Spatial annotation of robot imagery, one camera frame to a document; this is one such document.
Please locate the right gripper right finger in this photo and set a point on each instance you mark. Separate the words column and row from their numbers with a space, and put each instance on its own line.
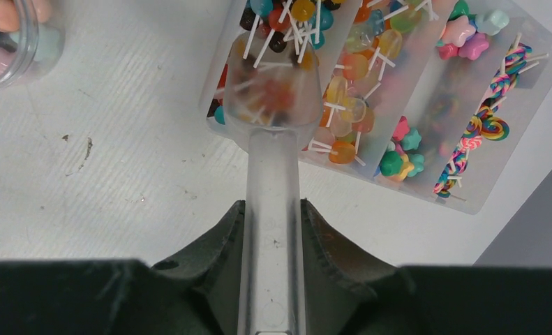
column 349, row 291

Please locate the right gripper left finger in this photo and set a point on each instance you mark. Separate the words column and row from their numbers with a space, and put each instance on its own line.
column 194, row 291

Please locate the clear plastic scoop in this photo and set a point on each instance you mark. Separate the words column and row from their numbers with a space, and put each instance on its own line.
column 272, row 162

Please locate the clear plastic jar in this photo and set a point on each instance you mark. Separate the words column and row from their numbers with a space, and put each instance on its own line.
column 32, row 39

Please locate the compartmented candy tray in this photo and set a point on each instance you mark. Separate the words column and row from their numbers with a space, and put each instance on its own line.
column 429, row 98

